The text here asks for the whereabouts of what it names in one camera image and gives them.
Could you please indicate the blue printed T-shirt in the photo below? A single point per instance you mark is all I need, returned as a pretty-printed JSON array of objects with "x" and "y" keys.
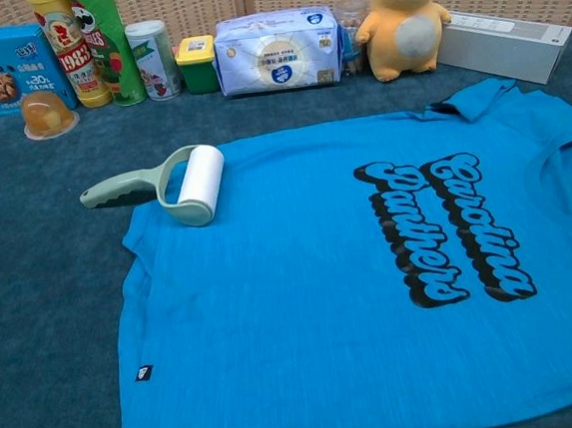
[{"x": 273, "y": 300}]

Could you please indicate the white blue tissue pack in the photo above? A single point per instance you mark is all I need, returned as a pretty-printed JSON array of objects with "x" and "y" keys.
[{"x": 277, "y": 54}]

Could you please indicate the green box yellow lid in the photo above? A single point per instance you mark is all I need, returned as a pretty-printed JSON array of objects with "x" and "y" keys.
[{"x": 197, "y": 71}]

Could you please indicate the clear plastic snack jar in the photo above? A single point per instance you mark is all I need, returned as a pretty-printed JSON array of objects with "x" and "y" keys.
[{"x": 351, "y": 48}]

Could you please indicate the small white green can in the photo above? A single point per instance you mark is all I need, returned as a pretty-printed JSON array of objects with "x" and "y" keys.
[{"x": 152, "y": 60}]

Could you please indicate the yellow plush toy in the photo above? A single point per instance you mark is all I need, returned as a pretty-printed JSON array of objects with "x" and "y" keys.
[{"x": 399, "y": 14}]

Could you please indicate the green Pringles can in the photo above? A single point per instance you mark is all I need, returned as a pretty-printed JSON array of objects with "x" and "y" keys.
[{"x": 111, "y": 54}]

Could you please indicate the dark blue table cloth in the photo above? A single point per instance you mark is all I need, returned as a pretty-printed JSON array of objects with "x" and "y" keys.
[{"x": 47, "y": 295}]

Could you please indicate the bun in plastic wrap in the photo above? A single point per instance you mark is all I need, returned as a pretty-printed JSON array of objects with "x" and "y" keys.
[{"x": 49, "y": 114}]

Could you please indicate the yellow red-label bottle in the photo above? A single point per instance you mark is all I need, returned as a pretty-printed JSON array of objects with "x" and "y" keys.
[{"x": 70, "y": 67}]

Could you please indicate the long white cardboard box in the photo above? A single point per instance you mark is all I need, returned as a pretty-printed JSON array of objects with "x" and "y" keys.
[{"x": 502, "y": 50}]

